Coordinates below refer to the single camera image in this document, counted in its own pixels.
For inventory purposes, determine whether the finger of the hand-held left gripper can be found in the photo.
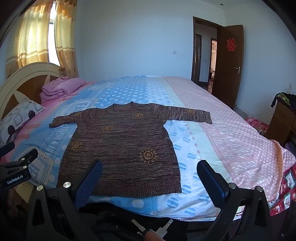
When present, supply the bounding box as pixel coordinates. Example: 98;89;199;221
0;142;16;157
0;148;39;169

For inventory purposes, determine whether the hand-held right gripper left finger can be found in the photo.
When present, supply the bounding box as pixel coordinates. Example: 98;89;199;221
26;158;103;241

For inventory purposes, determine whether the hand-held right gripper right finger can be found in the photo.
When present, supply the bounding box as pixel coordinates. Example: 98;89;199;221
196;159;272;241

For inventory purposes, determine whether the brown knit sweater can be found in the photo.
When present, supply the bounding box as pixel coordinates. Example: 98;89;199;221
49;101;213;199

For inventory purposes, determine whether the dark clothes pile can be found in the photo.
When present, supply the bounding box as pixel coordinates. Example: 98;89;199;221
271;92;296;108

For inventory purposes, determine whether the patterned pillow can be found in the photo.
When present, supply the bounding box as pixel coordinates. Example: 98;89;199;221
0;97;46;145

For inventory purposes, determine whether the polka dot bed sheet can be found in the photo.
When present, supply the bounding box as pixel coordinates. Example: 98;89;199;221
0;75;296;220

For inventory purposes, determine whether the person's dark clothing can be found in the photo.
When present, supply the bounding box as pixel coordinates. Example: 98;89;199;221
79;201;188;241

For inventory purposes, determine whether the silver key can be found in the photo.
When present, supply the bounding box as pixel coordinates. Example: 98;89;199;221
131;219;146;235
157;219;174;237

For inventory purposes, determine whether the red printed blanket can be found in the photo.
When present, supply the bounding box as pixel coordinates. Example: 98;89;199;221
269;162;296;217

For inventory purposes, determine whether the red floral cloth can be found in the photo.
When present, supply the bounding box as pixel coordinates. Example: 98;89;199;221
245;117;270;135

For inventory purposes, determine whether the cream and wood headboard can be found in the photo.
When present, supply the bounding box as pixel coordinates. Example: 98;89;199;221
0;62;63;121

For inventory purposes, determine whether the folded pink blanket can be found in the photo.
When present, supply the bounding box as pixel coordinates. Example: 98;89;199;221
40;76;86;101

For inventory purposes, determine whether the wooden cabinet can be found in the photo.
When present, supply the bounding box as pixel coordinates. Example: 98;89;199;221
265;95;296;147

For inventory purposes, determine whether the dark wooden door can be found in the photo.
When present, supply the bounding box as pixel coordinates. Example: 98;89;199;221
211;24;245;110

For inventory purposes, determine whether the wide yellow patterned curtain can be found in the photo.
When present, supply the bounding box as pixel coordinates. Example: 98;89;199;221
6;0;56;79

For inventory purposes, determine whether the narrow yellow patterned curtain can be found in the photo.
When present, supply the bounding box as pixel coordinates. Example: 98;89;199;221
54;0;80;80

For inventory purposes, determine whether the window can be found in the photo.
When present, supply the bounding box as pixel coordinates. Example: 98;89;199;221
48;5;60;66

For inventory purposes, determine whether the wooden bed frame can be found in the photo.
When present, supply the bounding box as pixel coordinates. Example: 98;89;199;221
13;182;38;203

